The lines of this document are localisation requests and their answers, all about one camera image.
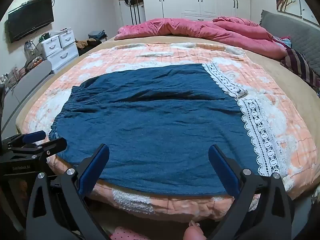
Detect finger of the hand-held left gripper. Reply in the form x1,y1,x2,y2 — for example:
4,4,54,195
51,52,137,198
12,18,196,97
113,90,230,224
6,131,47,152
9,138,68,165

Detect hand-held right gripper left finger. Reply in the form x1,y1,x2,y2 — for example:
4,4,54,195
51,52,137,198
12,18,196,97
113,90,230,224
26,143,110,240

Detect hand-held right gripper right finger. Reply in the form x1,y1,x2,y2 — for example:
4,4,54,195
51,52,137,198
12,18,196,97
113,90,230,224
207,144,295,240

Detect blue pants with white lace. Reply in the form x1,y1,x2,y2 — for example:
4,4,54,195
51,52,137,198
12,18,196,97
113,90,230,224
48,63,292,197

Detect person's right hand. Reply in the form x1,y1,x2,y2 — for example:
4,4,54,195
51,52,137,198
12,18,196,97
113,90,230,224
184,226,206,240

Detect grey padded panel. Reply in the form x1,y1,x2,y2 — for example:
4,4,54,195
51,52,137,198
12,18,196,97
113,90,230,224
4,60,53,130

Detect pink dotted cloth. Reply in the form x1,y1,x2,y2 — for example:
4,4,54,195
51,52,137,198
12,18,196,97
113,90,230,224
110,226,150,240

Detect white drawer cabinet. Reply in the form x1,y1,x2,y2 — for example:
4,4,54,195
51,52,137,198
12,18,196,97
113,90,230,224
41,29,79,73

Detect brown plush cloth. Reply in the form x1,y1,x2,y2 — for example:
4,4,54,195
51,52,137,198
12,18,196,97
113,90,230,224
75,39,100,50

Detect pile of folded clothes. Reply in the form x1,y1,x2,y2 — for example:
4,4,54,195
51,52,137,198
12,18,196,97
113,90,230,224
88,30,108,41

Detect peach printed fleece blanket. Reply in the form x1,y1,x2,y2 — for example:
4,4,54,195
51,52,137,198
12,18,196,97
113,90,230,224
15,41,319,222

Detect dark striped pillow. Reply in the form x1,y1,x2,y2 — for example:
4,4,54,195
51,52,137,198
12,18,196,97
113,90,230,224
280,49,320,90

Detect pink duvet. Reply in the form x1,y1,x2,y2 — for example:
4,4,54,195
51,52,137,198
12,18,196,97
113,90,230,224
114,16,288,59

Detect teal and pink cloth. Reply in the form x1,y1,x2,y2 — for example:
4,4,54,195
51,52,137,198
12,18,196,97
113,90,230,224
272,36,292,48

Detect grey quilted headboard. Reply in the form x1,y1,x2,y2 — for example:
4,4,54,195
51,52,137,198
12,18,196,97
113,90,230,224
259,10,320,78

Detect black wall television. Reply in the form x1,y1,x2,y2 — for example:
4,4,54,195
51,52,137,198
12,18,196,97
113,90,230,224
5,0,55,43

